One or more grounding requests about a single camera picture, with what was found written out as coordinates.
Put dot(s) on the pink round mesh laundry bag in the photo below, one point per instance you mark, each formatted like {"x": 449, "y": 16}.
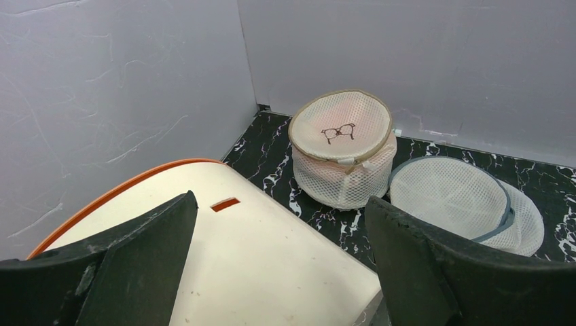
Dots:
{"x": 343, "y": 147}

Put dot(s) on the cream cylindrical bin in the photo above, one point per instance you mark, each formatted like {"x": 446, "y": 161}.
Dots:
{"x": 250, "y": 261}

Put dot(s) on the white round mesh laundry bag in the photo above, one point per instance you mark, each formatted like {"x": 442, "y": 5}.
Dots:
{"x": 463, "y": 199}

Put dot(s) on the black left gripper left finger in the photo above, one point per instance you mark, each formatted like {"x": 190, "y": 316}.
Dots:
{"x": 126, "y": 275}

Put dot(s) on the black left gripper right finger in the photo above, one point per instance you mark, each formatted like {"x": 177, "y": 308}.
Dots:
{"x": 430, "y": 276}

